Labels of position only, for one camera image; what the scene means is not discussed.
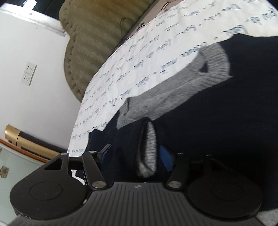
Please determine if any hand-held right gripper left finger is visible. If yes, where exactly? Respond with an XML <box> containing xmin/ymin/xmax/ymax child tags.
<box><xmin>44</xmin><ymin>143</ymin><xmax>113</xmax><ymax>191</ymax></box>

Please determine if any gold and black tube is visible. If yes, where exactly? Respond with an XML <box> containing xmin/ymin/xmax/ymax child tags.
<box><xmin>4</xmin><ymin>124</ymin><xmax>70</xmax><ymax>162</ymax></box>

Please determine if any thin black cable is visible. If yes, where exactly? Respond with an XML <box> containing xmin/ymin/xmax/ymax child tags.
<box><xmin>120</xmin><ymin>17</ymin><xmax>139</xmax><ymax>33</ymax></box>

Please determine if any navy and grey sweater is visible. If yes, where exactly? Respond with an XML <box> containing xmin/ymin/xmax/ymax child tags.
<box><xmin>72</xmin><ymin>36</ymin><xmax>278</xmax><ymax>218</ymax></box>

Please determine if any white window frame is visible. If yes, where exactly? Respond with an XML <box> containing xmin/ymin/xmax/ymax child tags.
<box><xmin>0</xmin><ymin>0</ymin><xmax>66</xmax><ymax>37</ymax></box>

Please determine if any white printed bedsheet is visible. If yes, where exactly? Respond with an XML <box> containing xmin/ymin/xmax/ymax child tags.
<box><xmin>67</xmin><ymin>0</ymin><xmax>278</xmax><ymax>181</ymax></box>

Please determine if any white wall socket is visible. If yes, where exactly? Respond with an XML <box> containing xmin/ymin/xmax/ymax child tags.
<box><xmin>21</xmin><ymin>61</ymin><xmax>37</xmax><ymax>86</ymax></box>

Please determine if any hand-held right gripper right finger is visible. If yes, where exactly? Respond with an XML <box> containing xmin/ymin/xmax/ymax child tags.
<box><xmin>159</xmin><ymin>145</ymin><xmax>218</xmax><ymax>190</ymax></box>

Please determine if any olive green quilted cushion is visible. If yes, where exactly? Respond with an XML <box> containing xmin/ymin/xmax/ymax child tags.
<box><xmin>59</xmin><ymin>0</ymin><xmax>157</xmax><ymax>102</ymax></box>

